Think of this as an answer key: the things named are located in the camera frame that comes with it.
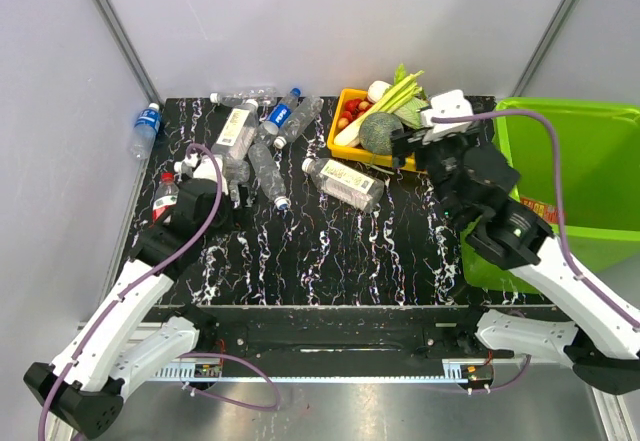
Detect red label bottle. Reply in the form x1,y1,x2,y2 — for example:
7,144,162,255
152,172,179,222

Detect celery stalks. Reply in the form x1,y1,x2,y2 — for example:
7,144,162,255
371,64,424,113

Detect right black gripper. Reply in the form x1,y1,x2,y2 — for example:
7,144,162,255
387,126,478,225

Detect black marble mat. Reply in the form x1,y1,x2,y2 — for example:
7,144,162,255
161,96,543,306

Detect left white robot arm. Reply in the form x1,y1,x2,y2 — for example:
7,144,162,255
23,175,233,440

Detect red strawberries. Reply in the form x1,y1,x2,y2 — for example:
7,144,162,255
337,98,371,131

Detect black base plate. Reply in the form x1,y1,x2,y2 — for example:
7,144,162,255
164,304,516,366

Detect orange label bottle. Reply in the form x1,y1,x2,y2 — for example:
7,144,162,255
520,196,558,224

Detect clear crushed bottle right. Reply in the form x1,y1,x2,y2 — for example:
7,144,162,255
273,96,324,150

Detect green plastic bin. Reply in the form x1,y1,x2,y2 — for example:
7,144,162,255
459,96,640,292

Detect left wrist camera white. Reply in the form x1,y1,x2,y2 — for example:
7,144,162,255
173,153,229,195

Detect Pepsi bottle by wall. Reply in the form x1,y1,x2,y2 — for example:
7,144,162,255
130,103,161,160

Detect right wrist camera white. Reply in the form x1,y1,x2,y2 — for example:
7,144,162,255
420,89,473,145

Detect green netted melon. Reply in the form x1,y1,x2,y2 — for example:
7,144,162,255
359,112,404,155

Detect Pepsi bottle on table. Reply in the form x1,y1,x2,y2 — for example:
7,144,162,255
254,88,301,146

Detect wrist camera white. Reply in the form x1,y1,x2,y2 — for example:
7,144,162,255
173,153,229,195
420,89,473,145

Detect white radish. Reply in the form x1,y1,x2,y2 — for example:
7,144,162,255
334,111,372,147

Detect white mushroom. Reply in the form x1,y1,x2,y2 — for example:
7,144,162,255
367,80,392,104

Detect napa cabbage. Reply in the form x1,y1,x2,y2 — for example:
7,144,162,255
394,97,429,130

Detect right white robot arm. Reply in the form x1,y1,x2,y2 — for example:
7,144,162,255
390,130,639,395

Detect yellow plastic tray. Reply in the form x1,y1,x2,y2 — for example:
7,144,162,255
326,87,463,174

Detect clear bottle at back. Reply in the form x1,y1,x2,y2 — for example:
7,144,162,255
209,86,277,107

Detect beige label clear bottle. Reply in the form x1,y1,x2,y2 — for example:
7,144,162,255
211,99,259,161

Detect tea label clear bottle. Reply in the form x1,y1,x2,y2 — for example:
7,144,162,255
302,158,385,213

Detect clear bottle left horizontal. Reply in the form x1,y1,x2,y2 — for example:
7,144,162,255
222,158,251,184

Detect clear bottle center diagonal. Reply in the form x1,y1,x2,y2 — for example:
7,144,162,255
248,144,290,210

